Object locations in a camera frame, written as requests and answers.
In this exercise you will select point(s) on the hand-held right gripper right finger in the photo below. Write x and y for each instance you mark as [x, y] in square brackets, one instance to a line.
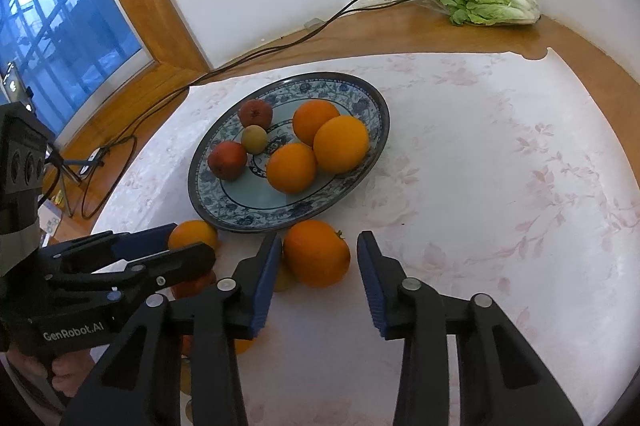
[372, 286]

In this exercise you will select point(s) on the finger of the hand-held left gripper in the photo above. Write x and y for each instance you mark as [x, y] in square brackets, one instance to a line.
[185, 261]
[150, 237]

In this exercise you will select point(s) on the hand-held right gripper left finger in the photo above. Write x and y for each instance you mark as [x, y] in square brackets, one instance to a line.
[265, 286]

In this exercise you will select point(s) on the orange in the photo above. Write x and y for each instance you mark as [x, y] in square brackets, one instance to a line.
[291, 167]
[316, 252]
[315, 121]
[242, 346]
[341, 144]
[195, 230]

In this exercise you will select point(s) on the blue patterned porcelain plate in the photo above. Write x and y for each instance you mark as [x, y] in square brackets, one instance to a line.
[260, 201]

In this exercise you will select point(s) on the person's left hand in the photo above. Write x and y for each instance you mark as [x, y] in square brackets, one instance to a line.
[65, 371]

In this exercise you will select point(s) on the white printed box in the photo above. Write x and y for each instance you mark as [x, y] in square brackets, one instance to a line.
[50, 218]

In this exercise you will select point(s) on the black tripod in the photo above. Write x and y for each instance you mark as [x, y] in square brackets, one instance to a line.
[65, 164]

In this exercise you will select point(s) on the white floral tablecloth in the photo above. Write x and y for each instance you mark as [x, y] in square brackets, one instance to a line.
[475, 206]

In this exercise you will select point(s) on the window pane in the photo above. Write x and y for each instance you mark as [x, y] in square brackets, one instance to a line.
[60, 6]

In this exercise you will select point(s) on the small grey plastic clip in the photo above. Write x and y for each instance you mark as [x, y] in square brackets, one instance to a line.
[313, 23]

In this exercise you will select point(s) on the bagged green lettuce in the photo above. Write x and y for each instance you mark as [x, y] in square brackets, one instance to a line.
[480, 1]

